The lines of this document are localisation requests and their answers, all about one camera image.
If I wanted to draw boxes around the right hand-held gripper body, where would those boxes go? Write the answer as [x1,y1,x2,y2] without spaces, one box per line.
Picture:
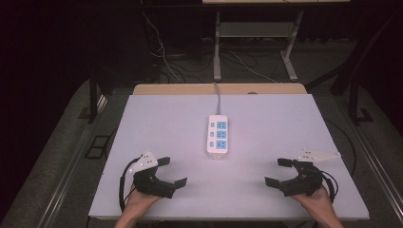
[279,148,342,198]

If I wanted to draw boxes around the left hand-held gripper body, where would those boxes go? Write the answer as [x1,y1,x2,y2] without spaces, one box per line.
[127,149,177,200]

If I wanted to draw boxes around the person's right hand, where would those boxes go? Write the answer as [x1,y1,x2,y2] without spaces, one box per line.
[290,184,335,218]

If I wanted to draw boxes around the person's left hand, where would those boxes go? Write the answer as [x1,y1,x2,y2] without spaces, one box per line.
[125,185,163,220]

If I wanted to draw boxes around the white table mat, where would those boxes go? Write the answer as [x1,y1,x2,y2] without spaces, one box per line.
[87,93,371,222]

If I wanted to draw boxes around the white and blue power strip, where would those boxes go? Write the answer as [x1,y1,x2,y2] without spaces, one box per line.
[206,114,229,160]

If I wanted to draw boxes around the wooden table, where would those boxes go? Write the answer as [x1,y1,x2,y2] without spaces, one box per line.
[132,83,308,96]

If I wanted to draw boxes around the black metal stand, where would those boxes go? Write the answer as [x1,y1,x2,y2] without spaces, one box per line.
[347,74,375,125]
[87,67,110,124]

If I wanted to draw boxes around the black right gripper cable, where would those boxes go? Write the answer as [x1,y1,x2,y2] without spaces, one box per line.
[319,170,339,204]

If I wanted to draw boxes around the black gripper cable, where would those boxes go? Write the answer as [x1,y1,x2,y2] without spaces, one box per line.
[319,170,339,204]
[118,156,144,213]

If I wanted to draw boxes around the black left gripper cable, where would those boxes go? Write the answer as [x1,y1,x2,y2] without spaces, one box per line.
[118,156,144,213]

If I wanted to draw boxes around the black floor cable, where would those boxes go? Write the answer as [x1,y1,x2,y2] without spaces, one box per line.
[322,118,357,179]

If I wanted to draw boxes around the black floor bracket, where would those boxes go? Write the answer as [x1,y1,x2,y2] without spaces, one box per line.
[84,135,110,160]

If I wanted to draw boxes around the aluminium floor rail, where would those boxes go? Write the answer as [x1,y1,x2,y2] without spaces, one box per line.
[37,94,109,228]
[346,120,403,224]

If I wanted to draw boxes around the grey power strip cable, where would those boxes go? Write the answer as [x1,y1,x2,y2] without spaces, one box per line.
[212,82,222,116]

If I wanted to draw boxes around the white floor cable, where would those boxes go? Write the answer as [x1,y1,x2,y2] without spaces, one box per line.
[227,49,278,84]
[142,11,185,84]

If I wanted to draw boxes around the grey metal desk frame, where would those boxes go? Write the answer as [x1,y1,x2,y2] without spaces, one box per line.
[202,0,352,82]

